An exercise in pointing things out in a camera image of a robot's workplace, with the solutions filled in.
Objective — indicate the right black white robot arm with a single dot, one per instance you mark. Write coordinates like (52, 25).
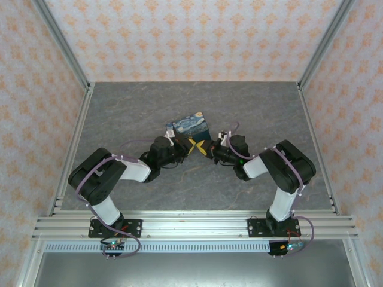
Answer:
(287, 167)

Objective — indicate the grey metal panel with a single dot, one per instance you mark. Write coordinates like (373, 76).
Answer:
(191, 272)

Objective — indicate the aluminium base beam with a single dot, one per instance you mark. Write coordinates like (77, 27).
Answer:
(194, 224)

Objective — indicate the aluminium table side rail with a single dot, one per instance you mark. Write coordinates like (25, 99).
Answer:
(81, 119)
(309, 119)

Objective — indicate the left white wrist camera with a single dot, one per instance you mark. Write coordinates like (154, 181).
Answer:
(171, 136)

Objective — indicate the small lit circuit board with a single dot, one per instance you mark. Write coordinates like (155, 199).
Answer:
(113, 245)
(291, 246)

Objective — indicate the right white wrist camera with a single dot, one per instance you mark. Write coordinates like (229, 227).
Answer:
(223, 137)

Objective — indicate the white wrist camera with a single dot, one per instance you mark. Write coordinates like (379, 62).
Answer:
(223, 137)
(171, 136)

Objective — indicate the aluminium frame post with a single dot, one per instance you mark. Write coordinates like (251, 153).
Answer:
(323, 45)
(65, 45)

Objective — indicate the starry night print box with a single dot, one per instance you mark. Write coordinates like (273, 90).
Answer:
(188, 125)

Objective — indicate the short aluminium frame leg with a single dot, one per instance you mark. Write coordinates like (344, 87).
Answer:
(30, 266)
(357, 266)

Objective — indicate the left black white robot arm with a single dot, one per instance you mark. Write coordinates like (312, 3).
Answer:
(95, 179)

